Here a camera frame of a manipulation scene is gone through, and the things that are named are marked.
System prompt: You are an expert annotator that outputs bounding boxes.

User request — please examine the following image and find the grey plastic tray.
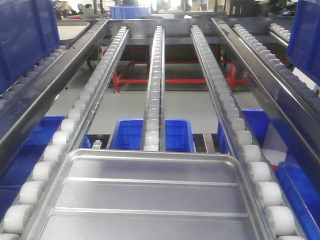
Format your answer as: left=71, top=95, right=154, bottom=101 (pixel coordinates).
left=57, top=21, right=90, bottom=41

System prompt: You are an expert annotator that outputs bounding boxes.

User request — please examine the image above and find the blue bin below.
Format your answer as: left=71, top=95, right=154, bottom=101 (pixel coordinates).
left=109, top=118, right=196, bottom=153
left=0, top=115, right=65, bottom=219
left=216, top=107, right=288, bottom=168

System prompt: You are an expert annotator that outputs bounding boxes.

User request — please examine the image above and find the blue bin below centre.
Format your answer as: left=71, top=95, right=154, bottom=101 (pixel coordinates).
left=109, top=118, right=196, bottom=153

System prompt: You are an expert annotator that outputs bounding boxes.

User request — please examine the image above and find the right dark steel rail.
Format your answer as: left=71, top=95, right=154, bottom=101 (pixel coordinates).
left=211, top=18, right=320, bottom=186

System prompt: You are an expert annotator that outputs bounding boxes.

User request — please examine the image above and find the silver metal tray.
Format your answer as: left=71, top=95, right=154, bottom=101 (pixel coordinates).
left=21, top=149, right=268, bottom=240

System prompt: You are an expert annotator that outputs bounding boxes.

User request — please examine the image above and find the middle white roller track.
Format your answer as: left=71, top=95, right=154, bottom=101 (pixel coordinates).
left=140, top=25, right=166, bottom=152

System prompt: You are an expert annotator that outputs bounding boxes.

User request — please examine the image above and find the red metal frame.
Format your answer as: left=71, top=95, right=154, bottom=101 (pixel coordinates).
left=99, top=47, right=251, bottom=95

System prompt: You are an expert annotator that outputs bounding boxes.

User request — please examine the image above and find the blue bin below left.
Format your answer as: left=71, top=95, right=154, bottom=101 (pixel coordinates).
left=0, top=115, right=65, bottom=219

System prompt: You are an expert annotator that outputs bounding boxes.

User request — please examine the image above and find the dark steel rail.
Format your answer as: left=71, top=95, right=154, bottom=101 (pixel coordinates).
left=0, top=19, right=107, bottom=170
left=211, top=18, right=320, bottom=186

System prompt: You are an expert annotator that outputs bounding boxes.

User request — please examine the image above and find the right white roller track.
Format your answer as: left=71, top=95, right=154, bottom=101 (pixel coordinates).
left=191, top=25, right=306, bottom=240

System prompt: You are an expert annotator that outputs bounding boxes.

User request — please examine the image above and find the left dark steel rail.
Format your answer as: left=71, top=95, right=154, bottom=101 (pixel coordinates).
left=0, top=19, right=107, bottom=170

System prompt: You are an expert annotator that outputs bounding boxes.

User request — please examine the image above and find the left white roller track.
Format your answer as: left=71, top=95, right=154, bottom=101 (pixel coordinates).
left=0, top=26, right=129, bottom=240

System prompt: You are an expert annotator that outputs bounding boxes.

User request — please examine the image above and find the far left roller track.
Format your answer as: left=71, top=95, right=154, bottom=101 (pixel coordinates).
left=0, top=45, right=67, bottom=112

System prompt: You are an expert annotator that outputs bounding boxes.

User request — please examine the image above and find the blue bin upper left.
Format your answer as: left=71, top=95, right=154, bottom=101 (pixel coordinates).
left=0, top=0, right=60, bottom=93

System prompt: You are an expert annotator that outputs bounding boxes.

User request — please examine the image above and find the far right roller track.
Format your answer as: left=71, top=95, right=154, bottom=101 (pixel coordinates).
left=233, top=24, right=320, bottom=115

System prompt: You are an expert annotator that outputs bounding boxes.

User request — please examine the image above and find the blue bin lower right edge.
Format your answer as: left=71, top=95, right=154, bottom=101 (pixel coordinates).
left=275, top=162, right=320, bottom=240

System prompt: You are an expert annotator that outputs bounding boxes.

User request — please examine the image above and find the blue bin upper right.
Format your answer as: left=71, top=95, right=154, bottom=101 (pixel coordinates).
left=287, top=0, right=320, bottom=85

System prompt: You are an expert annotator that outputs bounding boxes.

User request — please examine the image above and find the white roller track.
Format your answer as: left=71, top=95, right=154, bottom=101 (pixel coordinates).
left=0, top=26, right=129, bottom=240
left=191, top=25, right=306, bottom=240
left=140, top=25, right=166, bottom=152

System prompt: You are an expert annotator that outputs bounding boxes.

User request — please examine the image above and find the blue bin below right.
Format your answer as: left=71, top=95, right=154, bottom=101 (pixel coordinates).
left=216, top=107, right=288, bottom=168

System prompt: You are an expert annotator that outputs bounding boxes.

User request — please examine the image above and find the distant blue crate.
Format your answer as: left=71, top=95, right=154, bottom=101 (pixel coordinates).
left=109, top=6, right=150, bottom=20

